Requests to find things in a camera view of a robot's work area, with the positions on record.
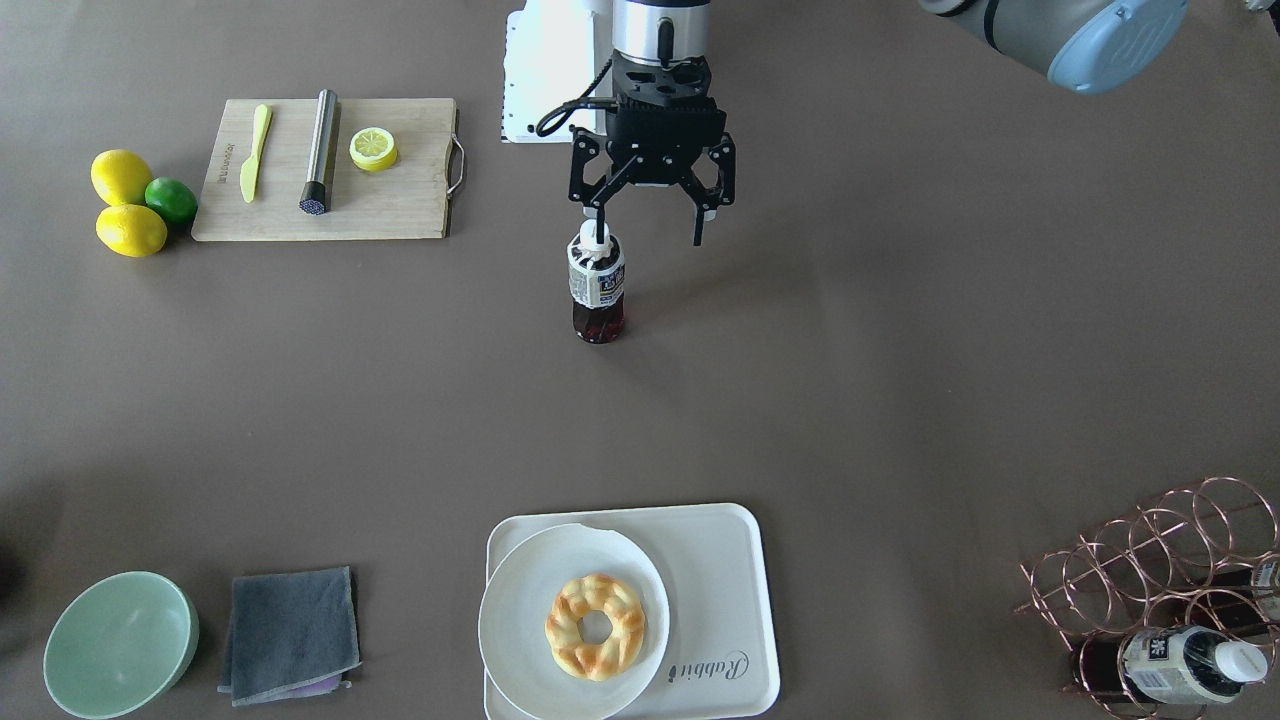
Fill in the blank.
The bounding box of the bamboo cutting board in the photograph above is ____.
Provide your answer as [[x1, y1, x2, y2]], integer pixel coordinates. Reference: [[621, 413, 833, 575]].
[[191, 97, 463, 242]]

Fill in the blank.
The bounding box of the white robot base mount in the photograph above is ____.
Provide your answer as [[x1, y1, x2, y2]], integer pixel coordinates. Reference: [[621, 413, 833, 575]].
[[500, 0, 682, 143]]

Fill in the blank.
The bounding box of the copper wire bottle rack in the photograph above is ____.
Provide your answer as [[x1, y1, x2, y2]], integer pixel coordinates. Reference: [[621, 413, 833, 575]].
[[1018, 477, 1277, 719]]

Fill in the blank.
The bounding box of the lower tea bottle in rack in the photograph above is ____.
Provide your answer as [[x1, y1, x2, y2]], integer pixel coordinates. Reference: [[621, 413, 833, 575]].
[[1071, 625, 1270, 705]]

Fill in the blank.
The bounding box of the braided ring donut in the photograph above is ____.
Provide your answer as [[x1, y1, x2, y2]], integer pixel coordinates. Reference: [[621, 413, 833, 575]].
[[543, 573, 646, 682]]

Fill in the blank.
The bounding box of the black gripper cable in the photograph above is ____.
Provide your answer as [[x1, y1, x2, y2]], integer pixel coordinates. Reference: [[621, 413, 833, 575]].
[[535, 53, 617, 138]]

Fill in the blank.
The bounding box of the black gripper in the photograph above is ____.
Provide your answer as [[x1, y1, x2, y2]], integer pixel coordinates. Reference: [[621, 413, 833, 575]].
[[568, 54, 737, 249]]

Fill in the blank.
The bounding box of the yellow plastic knife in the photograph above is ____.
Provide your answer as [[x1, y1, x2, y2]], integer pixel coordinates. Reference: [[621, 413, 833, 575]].
[[239, 102, 273, 204]]

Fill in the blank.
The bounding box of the mint green bowl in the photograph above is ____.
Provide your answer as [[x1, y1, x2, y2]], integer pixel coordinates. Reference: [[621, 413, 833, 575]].
[[44, 571, 200, 719]]

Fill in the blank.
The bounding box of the green lime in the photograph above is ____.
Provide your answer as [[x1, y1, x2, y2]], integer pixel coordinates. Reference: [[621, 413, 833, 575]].
[[143, 177, 198, 225]]

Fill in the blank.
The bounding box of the steel muddler black tip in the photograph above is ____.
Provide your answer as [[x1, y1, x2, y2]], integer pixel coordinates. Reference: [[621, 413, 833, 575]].
[[300, 88, 340, 217]]

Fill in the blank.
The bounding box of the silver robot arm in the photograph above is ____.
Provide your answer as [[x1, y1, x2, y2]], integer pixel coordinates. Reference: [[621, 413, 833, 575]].
[[539, 1, 1189, 250]]

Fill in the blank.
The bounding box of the whole lemon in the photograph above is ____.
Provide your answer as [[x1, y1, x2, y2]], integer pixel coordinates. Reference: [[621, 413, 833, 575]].
[[95, 204, 169, 258], [90, 149, 154, 206]]

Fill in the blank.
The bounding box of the tea bottle white cap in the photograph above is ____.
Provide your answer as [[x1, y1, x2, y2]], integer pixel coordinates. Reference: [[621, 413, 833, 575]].
[[567, 220, 627, 345]]

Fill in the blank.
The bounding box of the grey folded cloth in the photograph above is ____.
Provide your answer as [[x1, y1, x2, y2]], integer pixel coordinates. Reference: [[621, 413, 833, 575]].
[[218, 566, 362, 707]]

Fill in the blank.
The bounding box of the lower whole lemon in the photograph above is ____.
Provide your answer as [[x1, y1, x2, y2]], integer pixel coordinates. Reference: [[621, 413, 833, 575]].
[[95, 204, 169, 258]]

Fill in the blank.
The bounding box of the white round plate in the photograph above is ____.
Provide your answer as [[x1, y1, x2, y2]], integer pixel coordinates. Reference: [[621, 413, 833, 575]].
[[477, 523, 669, 719]]

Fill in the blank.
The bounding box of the halved lemon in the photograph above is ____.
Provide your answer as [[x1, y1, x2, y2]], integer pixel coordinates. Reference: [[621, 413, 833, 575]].
[[348, 127, 399, 172]]

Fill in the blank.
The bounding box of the upper whole lemon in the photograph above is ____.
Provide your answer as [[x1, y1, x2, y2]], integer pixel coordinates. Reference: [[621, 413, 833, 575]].
[[90, 149, 154, 206]]

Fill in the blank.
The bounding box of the white serving tray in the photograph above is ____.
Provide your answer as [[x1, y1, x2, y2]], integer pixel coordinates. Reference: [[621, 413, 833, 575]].
[[485, 503, 780, 719]]

